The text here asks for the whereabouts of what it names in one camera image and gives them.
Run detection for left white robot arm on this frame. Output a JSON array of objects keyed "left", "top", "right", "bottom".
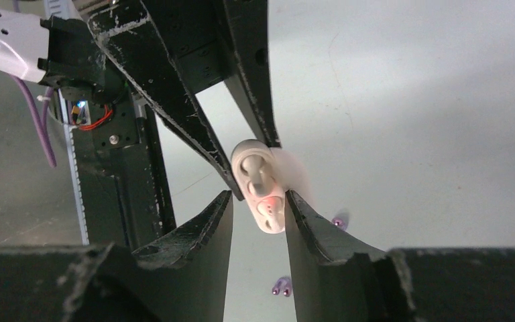
[{"left": 0, "top": 1, "right": 281, "bottom": 199}]

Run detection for white earbud charging case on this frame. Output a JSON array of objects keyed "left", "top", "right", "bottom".
[{"left": 231, "top": 139, "right": 316, "bottom": 234}]

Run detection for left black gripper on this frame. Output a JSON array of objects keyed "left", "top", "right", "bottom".
[{"left": 87, "top": 1, "right": 281, "bottom": 200}]

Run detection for purple ear tips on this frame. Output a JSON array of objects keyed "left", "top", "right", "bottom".
[
  {"left": 331, "top": 209, "right": 350, "bottom": 231},
  {"left": 271, "top": 276, "right": 293, "bottom": 297}
]

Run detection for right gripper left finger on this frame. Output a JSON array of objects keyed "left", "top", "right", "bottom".
[{"left": 0, "top": 191, "right": 233, "bottom": 321}]

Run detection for white earbud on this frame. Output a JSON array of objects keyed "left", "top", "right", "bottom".
[{"left": 241, "top": 154, "right": 274, "bottom": 197}]

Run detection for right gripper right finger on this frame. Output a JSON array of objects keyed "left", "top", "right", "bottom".
[{"left": 286, "top": 191, "right": 515, "bottom": 321}]

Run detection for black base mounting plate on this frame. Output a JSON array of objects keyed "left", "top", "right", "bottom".
[{"left": 70, "top": 94, "right": 177, "bottom": 250}]

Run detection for purple ear tips upper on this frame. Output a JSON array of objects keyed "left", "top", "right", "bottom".
[{"left": 271, "top": 276, "right": 293, "bottom": 297}]

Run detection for aluminium frame rail front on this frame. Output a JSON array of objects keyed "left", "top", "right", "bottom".
[{"left": 44, "top": 0, "right": 91, "bottom": 246}]

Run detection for purple ear tips lower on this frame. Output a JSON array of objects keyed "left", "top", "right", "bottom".
[{"left": 331, "top": 209, "right": 350, "bottom": 231}]

